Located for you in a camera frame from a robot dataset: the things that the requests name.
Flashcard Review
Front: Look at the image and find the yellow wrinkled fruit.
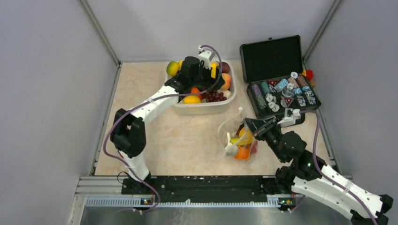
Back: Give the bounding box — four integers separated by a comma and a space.
237, 128, 253, 146

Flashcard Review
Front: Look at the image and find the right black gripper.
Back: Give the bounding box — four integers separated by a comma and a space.
243, 116, 286, 163

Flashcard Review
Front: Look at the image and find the white bok choy stalk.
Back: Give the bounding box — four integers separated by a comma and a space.
221, 90, 232, 99

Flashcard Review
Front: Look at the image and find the purple grape bunch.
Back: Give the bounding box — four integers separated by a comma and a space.
201, 90, 228, 103

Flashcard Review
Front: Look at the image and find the green yellow mango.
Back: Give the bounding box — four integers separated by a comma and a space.
166, 61, 181, 77

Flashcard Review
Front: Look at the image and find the clear zip top bag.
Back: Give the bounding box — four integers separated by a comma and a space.
217, 107, 258, 161

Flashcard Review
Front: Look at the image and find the black poker chip case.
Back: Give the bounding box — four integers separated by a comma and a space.
239, 35, 321, 119

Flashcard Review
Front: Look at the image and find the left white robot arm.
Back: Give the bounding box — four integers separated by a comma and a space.
103, 56, 225, 194

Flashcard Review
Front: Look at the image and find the white peeled banana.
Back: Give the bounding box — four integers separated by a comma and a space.
224, 132, 238, 157

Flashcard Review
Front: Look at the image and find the yellow lemon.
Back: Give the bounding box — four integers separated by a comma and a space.
183, 95, 201, 104

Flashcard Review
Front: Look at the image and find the peach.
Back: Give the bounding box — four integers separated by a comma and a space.
221, 73, 232, 90

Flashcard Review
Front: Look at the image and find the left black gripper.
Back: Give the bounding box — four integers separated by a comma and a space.
190, 61, 224, 90

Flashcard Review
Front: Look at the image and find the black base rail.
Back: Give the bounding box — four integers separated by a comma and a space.
121, 175, 297, 210

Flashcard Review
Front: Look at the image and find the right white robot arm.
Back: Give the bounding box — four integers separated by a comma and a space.
243, 118, 394, 225

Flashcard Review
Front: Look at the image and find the white plastic fruit basket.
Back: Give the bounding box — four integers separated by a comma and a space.
171, 59, 237, 116

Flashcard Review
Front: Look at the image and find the small orange tangerine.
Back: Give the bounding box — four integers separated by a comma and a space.
191, 87, 202, 99

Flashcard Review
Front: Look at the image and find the dark purple passion fruit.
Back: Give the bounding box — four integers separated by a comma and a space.
222, 62, 230, 74

